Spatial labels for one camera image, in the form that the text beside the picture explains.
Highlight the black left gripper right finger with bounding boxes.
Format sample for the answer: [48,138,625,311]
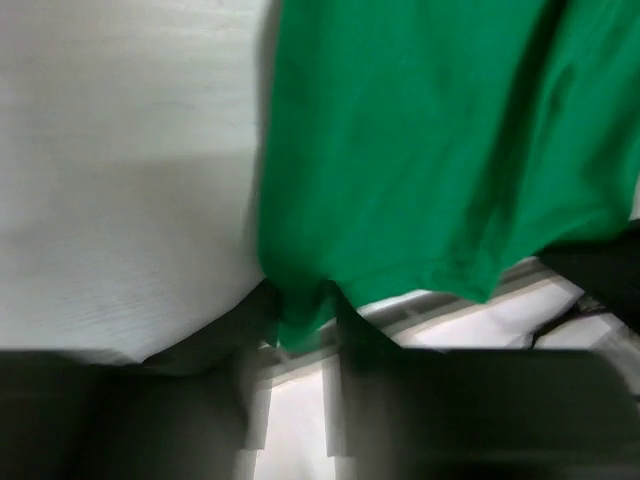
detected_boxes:
[330,292,639,479]

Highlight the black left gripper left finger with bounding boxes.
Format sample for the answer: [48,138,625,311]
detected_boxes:
[1,282,280,479]

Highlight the green t shirt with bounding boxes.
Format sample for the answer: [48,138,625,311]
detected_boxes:
[257,1,639,349]

